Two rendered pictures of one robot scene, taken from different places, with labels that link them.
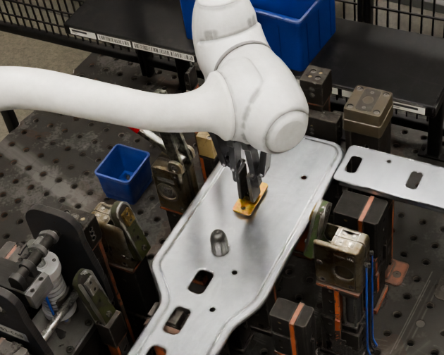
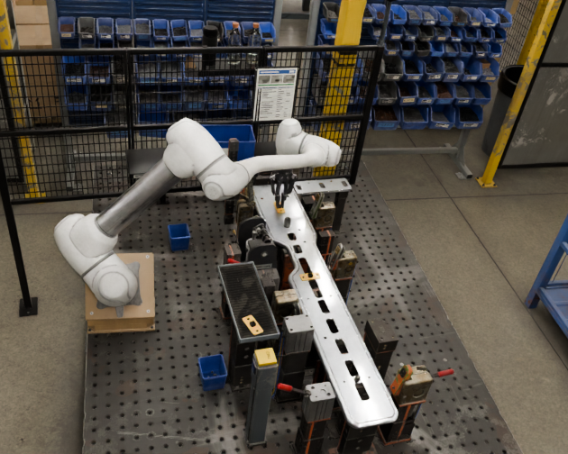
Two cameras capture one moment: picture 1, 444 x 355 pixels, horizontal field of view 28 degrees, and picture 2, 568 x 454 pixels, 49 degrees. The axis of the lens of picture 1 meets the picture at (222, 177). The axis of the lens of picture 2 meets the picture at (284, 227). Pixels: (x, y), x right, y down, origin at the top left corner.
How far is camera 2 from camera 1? 195 cm
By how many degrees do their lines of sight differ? 41
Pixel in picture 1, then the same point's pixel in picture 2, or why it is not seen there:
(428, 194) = (330, 187)
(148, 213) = (197, 249)
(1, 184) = not seen: hidden behind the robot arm
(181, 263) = (279, 234)
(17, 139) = not seen: hidden behind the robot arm
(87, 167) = (149, 244)
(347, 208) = (308, 201)
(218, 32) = (297, 133)
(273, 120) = (337, 152)
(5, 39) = not seen: outside the picture
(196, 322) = (304, 247)
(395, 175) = (315, 186)
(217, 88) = (316, 147)
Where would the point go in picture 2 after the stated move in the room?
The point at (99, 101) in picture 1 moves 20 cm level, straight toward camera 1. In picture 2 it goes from (288, 160) to (334, 178)
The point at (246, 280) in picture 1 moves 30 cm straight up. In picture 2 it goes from (306, 230) to (315, 175)
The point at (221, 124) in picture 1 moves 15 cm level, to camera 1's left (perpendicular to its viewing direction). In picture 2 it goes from (320, 158) to (297, 173)
